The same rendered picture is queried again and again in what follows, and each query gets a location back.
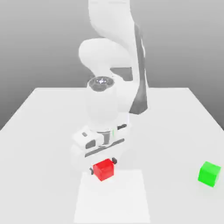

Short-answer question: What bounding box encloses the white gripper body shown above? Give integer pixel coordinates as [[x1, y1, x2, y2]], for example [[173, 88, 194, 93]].
[[70, 134, 130, 169]]

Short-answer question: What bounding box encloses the small red cube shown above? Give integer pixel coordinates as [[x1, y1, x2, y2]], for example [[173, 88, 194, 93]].
[[92, 158, 115, 182]]

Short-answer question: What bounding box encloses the small green cube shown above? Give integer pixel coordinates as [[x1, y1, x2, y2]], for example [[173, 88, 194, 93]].
[[197, 161, 222, 188]]

